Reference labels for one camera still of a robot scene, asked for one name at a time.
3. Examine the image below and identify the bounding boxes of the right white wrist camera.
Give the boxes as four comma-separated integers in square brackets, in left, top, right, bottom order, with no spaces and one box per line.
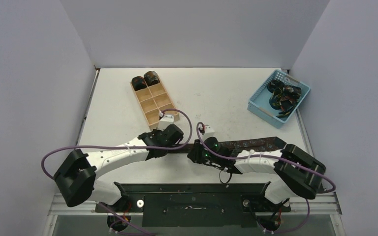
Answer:
[199,125,215,139]

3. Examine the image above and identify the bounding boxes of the blue plastic basket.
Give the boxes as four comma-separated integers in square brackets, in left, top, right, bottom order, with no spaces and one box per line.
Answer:
[248,70,311,128]

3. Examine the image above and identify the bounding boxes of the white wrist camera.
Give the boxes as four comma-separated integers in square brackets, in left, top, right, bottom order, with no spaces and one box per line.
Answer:
[199,125,215,139]
[157,114,174,131]

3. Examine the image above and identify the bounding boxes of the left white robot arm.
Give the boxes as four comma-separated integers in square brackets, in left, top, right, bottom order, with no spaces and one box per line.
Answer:
[53,124,184,212]

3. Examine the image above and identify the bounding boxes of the colourful ties pile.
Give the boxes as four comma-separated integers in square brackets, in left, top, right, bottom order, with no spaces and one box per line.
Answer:
[267,79,302,118]

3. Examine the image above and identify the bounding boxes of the aluminium frame rail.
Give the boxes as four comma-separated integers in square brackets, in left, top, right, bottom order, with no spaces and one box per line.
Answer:
[47,192,343,216]

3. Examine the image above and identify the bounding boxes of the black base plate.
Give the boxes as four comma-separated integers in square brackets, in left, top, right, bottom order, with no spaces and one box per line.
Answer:
[113,183,291,227]

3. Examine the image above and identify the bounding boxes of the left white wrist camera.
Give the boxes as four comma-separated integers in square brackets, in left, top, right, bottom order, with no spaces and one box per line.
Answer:
[157,114,174,131]

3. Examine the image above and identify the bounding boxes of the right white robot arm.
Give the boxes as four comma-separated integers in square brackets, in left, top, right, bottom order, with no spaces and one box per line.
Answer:
[188,137,326,211]

